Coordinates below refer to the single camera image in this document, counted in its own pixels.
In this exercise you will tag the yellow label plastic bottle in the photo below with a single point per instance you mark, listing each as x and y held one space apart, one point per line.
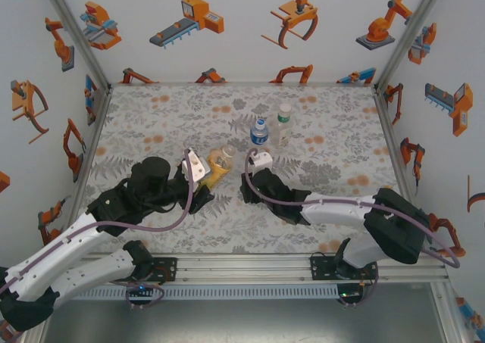
219 169

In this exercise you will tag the small blue label bottle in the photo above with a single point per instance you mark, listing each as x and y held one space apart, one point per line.
260 136

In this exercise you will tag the white green label bottle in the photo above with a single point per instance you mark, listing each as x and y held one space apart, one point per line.
283 131

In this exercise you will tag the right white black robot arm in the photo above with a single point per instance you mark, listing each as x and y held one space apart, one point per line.
337 208

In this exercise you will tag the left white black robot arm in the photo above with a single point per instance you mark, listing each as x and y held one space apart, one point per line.
60 248

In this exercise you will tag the floral patterned tablecloth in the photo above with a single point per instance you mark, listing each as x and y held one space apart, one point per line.
189 112

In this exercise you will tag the green circuit board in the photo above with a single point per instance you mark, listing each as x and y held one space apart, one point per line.
141 288
350 294

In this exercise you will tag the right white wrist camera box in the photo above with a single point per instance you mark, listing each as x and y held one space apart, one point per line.
263 162

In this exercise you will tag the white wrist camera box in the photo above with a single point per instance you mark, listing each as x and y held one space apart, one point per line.
263 162
195 167

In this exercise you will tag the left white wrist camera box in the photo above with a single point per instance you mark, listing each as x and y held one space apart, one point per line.
195 167

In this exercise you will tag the aluminium table side rail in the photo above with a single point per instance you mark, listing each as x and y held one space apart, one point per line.
86 161
396 150

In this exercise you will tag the aluminium profile rail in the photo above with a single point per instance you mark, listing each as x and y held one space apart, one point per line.
242 269

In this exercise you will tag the aluminium frame post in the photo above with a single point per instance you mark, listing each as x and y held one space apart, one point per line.
78 36
409 36

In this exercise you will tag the aluminium frame leg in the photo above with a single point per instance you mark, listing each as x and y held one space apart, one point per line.
449 316

